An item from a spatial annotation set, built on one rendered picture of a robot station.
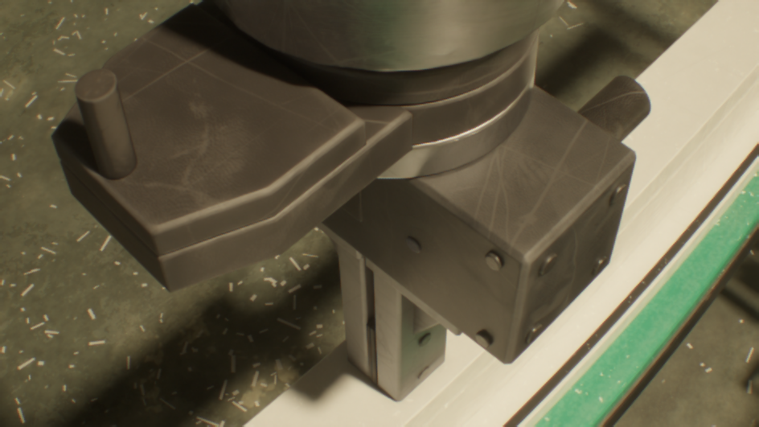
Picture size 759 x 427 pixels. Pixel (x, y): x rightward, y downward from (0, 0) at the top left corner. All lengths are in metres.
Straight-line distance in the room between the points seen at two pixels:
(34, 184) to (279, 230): 1.57
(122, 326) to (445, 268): 1.31
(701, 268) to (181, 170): 0.36
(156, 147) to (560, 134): 0.10
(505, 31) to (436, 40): 0.02
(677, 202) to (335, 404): 0.22
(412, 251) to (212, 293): 1.29
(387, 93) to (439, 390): 0.18
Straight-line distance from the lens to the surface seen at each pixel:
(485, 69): 0.24
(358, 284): 0.34
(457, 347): 0.40
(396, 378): 0.38
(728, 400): 1.52
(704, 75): 0.52
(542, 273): 0.25
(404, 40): 0.21
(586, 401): 0.48
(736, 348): 1.57
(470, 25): 0.21
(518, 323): 0.26
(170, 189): 0.21
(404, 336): 0.35
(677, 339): 0.53
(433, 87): 0.23
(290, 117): 0.22
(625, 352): 0.49
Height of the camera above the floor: 1.28
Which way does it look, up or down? 51 degrees down
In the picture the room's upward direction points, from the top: 1 degrees counter-clockwise
